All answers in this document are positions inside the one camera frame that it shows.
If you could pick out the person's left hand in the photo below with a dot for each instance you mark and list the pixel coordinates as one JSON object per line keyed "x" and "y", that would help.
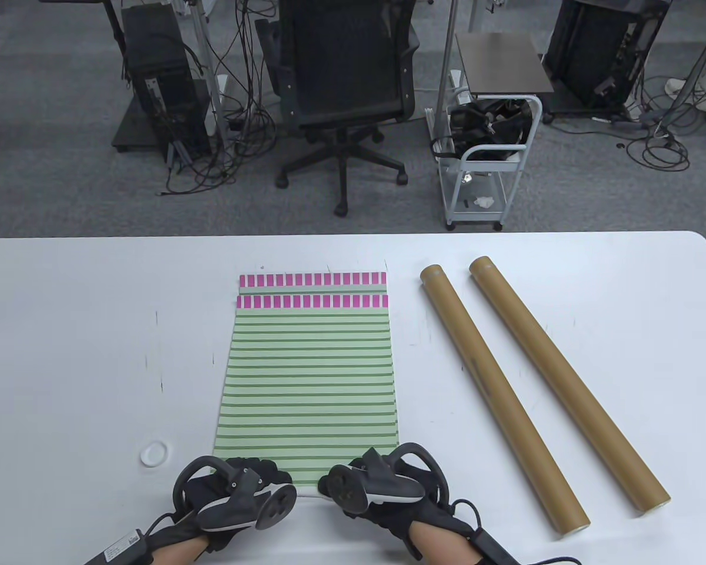
{"x": 265, "y": 469}

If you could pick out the person's right hand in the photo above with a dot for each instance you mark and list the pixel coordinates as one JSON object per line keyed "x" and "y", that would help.
{"x": 423, "y": 524}

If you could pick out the black grey hand controller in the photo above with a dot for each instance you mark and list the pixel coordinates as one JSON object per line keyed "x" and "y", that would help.
{"x": 382, "y": 491}
{"x": 235, "y": 506}

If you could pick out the green striped mouse pad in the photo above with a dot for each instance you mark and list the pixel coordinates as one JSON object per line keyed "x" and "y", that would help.
{"x": 306, "y": 382}
{"x": 312, "y": 281}

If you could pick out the white plastic tube cap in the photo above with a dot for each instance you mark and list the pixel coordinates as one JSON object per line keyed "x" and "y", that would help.
{"x": 153, "y": 454}

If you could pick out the brown cardboard mailing tube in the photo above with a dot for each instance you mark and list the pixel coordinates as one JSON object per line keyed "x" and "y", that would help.
{"x": 565, "y": 376}
{"x": 494, "y": 388}

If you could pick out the person's left forearm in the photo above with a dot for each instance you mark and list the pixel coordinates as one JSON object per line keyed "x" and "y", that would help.
{"x": 179, "y": 553}

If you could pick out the person's right forearm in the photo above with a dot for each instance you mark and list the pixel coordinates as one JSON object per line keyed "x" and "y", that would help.
{"x": 447, "y": 550}

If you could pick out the black right wrist pack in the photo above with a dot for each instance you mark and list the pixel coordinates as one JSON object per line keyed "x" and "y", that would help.
{"x": 497, "y": 547}

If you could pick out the grey labelled left wrist pack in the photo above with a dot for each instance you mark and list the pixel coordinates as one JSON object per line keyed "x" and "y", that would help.
{"x": 123, "y": 544}

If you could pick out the white crumpled paper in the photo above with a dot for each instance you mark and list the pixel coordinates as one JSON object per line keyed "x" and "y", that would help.
{"x": 483, "y": 203}

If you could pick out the white metal utility cart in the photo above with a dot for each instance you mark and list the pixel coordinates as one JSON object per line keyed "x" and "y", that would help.
{"x": 494, "y": 166}

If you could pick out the black headset gear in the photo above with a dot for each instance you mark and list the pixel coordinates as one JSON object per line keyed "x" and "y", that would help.
{"x": 482, "y": 126}

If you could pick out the black mesh office chair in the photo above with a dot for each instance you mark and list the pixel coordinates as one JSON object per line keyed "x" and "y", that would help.
{"x": 341, "y": 59}

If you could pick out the black computer tower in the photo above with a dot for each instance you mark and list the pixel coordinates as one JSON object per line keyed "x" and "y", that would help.
{"x": 159, "y": 59}

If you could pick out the silver metal pole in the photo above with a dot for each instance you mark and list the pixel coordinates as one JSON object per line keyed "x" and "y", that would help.
{"x": 445, "y": 70}

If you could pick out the small brown top side table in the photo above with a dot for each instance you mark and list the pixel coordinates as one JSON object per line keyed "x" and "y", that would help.
{"x": 500, "y": 62}

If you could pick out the black computer rack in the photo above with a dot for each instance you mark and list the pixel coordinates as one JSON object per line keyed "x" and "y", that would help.
{"x": 594, "y": 53}

